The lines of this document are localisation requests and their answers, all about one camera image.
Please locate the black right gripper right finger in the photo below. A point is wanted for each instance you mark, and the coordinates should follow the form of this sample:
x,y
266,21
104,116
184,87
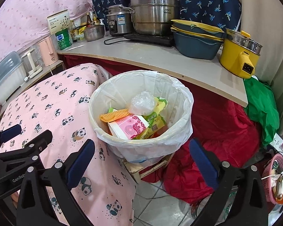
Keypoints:
x,y
249,204

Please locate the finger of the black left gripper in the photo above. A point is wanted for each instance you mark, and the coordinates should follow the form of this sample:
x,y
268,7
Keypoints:
x,y
32,148
10,133

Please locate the yellow green tissue package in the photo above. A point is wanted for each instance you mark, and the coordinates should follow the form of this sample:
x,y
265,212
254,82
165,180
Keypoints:
x,y
155,120

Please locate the white lined trash bin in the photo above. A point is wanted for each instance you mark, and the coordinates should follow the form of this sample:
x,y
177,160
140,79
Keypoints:
x,y
116,94

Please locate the pink plastic basket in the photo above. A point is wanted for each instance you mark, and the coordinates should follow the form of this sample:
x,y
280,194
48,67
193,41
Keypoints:
x,y
271,173

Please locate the pink panda tablecloth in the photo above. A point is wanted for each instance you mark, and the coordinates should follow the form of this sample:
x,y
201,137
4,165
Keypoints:
x,y
60,104

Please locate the small yellow foam net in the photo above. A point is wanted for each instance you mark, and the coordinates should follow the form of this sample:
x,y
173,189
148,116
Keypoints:
x,y
114,115

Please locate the glass electric kettle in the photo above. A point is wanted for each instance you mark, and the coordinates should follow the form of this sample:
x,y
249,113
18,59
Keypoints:
x,y
31,63

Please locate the pink white paper cup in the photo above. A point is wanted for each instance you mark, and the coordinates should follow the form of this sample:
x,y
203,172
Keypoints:
x,y
129,127

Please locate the green cloth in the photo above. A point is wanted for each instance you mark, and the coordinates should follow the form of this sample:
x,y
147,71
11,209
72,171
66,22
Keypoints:
x,y
262,108

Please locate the pink electric kettle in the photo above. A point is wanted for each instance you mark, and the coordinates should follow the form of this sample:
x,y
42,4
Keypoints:
x,y
48,52

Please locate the green tin can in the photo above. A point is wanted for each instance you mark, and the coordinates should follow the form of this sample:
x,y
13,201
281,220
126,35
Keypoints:
x,y
64,39

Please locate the clear plastic wrap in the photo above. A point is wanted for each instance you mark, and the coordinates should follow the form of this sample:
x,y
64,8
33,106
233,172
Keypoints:
x,y
143,104

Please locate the white cardboard box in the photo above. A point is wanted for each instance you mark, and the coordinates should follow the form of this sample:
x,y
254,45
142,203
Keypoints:
x,y
58,21

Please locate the small steel pot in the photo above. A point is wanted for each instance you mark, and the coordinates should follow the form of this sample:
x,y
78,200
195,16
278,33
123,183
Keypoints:
x,y
94,32

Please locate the yellow electric pot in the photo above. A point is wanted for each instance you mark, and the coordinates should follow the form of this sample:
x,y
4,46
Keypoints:
x,y
240,53

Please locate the steel rice cooker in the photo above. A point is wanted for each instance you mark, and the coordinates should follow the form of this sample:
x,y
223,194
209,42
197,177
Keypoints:
x,y
119,20

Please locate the dark blue basin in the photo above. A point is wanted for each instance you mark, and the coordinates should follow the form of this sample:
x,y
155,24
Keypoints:
x,y
197,40

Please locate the black induction cooktop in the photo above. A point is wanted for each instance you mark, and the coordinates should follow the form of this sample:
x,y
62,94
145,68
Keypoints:
x,y
151,39

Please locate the large steel steamer pot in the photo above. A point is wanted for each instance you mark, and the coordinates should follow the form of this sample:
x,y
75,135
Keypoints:
x,y
154,17

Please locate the blue patterned curtain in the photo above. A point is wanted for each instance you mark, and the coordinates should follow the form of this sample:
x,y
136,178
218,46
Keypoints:
x,y
225,14

